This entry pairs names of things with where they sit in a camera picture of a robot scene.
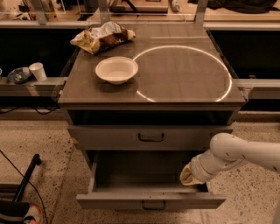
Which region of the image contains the white paper cup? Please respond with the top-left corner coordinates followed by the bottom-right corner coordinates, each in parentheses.
top-left (29, 62), bottom-right (46, 81)

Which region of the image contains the grey drawer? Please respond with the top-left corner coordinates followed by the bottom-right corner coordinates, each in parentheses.
top-left (68, 125), bottom-right (233, 151)
top-left (76, 150), bottom-right (226, 211)

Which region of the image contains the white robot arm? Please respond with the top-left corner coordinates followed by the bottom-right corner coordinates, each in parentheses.
top-left (180, 133), bottom-right (280, 224)

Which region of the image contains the dark small plate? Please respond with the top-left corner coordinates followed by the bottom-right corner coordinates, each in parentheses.
top-left (8, 66), bottom-right (32, 84)

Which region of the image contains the black floor cable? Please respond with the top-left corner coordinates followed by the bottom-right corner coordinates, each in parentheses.
top-left (0, 150), bottom-right (49, 224)

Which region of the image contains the shoe with orange toe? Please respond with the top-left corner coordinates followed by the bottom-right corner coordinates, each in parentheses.
top-left (0, 200), bottom-right (43, 224)

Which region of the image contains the grey top drawer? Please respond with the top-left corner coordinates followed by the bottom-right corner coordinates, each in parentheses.
top-left (68, 125), bottom-right (233, 151)

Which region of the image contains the black pole stand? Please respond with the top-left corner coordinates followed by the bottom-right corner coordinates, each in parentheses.
top-left (0, 154), bottom-right (41, 202)

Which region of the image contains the metal rail shelf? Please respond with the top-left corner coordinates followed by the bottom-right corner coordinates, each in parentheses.
top-left (0, 77), bottom-right (67, 97)

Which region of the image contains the white bowl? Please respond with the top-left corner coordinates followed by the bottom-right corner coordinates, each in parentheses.
top-left (95, 56), bottom-right (138, 85)

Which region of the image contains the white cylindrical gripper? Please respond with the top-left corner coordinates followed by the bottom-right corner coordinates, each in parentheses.
top-left (179, 152), bottom-right (217, 186)

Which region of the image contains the grey drawer cabinet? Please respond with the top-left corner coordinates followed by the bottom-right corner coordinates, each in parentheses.
top-left (57, 22), bottom-right (247, 165)

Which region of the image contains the crumpled chip bag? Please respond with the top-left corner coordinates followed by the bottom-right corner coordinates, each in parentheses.
top-left (70, 21), bottom-right (136, 54)

